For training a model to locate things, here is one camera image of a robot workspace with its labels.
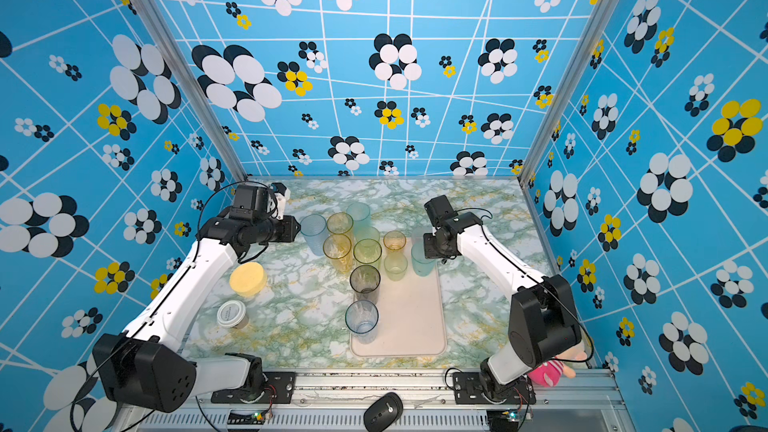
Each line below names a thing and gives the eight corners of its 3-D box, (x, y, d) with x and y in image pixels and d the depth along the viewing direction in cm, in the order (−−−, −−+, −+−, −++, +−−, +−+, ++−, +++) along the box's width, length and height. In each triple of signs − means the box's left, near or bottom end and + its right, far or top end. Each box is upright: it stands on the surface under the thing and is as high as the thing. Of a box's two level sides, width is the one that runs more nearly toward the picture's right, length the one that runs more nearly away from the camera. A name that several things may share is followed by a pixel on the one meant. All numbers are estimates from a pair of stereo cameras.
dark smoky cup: (354, 307, 89) (348, 288, 78) (356, 285, 93) (350, 264, 82) (380, 307, 89) (379, 288, 78) (381, 285, 93) (379, 264, 82)
